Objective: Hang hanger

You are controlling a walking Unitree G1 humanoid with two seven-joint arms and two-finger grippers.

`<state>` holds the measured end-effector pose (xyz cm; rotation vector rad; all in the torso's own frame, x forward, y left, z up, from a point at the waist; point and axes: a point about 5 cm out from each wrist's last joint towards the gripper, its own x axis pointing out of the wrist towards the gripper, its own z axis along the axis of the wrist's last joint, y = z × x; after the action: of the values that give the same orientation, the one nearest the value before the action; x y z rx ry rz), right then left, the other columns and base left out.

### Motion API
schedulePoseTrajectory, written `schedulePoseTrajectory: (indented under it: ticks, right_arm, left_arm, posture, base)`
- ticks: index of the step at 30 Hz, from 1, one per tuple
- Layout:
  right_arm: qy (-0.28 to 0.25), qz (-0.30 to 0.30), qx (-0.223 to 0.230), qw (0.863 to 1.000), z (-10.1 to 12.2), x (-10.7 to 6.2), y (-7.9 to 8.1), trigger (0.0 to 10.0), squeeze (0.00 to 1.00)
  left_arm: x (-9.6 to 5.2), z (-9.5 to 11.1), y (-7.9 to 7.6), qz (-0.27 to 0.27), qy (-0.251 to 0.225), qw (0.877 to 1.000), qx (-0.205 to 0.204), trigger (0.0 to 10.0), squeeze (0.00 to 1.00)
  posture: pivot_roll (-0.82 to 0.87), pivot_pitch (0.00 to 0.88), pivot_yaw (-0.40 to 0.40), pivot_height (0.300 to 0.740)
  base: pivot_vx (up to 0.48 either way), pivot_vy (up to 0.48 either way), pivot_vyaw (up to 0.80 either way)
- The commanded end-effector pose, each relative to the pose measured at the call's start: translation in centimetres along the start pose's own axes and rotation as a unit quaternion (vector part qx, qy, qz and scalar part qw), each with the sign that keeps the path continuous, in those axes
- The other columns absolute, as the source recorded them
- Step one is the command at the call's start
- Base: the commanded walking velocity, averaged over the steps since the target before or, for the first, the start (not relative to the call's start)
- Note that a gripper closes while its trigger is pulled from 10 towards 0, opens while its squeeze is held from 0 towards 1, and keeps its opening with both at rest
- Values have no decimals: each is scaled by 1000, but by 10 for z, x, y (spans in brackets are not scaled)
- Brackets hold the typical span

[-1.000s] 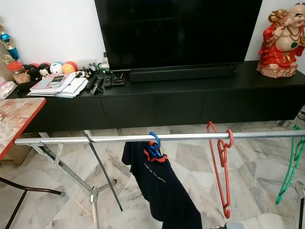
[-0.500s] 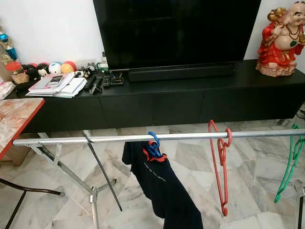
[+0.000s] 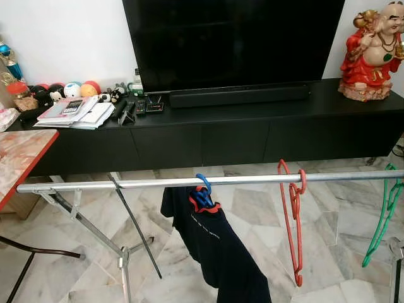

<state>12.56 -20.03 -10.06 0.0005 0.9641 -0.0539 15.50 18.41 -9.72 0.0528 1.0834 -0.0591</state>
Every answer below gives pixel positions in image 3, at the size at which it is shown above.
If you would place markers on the red plastic hanger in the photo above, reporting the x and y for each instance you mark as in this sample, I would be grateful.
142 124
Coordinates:
297 265

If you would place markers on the blue plastic hanger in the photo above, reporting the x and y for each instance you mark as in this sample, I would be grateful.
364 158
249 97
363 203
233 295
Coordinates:
203 199

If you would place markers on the red laughing buddha statue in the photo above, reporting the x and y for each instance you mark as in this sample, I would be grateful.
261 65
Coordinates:
366 69

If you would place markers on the silver metal clothes rack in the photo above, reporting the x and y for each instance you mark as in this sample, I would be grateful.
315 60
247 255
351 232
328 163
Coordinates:
252 178

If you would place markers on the black soundbar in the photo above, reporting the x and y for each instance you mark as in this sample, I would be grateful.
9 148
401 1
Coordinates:
240 96

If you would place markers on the black tv console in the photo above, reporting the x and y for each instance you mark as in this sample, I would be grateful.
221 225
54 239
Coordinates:
208 142

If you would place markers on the black television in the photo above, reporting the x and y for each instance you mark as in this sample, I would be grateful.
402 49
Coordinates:
233 44

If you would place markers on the navy blue t-shirt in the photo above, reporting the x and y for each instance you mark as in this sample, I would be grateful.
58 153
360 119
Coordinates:
221 252

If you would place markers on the small black electronic device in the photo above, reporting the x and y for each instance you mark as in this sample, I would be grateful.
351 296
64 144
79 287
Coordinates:
154 104

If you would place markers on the clear plastic bottle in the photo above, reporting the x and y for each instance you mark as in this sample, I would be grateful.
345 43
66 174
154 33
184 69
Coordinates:
136 82

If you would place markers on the stack of books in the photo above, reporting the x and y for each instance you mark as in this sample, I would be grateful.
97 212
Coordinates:
88 115

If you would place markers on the orange ball toy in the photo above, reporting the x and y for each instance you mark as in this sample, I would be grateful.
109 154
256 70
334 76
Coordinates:
89 89

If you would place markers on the white blue ball toy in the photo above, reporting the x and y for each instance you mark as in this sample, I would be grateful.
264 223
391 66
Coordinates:
72 89

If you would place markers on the black mouse head toy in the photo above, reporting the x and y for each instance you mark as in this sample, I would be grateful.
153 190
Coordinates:
57 93

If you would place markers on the black mouse toy red bow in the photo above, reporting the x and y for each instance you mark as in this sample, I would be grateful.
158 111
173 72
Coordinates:
41 96

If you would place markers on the marble top folding table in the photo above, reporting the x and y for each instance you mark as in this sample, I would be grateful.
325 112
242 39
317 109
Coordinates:
22 158

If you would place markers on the red lidded jar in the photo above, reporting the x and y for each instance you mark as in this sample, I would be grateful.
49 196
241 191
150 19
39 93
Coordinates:
19 86

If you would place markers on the pink floral tissue pack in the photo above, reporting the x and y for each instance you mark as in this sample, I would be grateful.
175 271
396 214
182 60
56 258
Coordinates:
7 118

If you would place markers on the blue trophy ornament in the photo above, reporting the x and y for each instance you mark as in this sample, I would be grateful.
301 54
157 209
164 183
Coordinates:
14 68

